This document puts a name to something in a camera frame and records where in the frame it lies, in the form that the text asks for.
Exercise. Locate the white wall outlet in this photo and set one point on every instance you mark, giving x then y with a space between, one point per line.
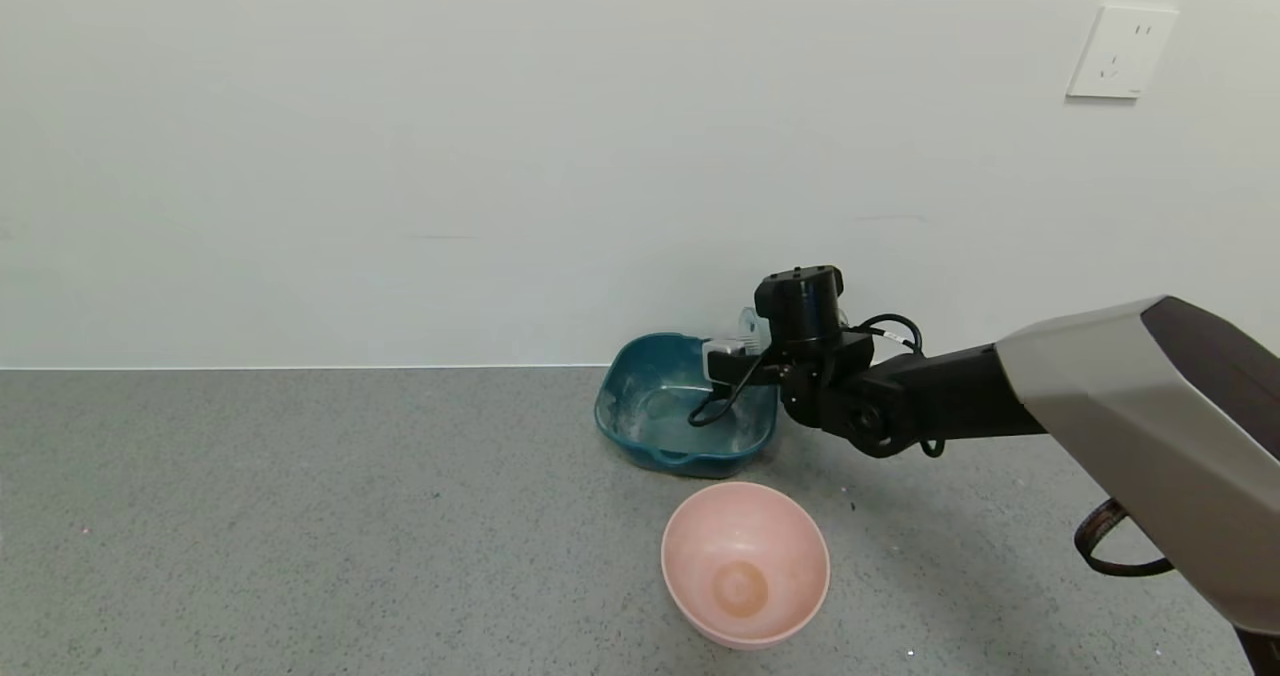
1120 51

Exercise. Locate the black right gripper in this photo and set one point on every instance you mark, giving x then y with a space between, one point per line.
716 361

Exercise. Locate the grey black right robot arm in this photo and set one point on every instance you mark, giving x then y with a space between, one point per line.
1100 386

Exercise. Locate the teal plastic basin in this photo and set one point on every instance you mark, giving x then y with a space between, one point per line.
650 406

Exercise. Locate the pink bowl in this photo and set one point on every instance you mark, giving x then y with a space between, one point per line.
745 566

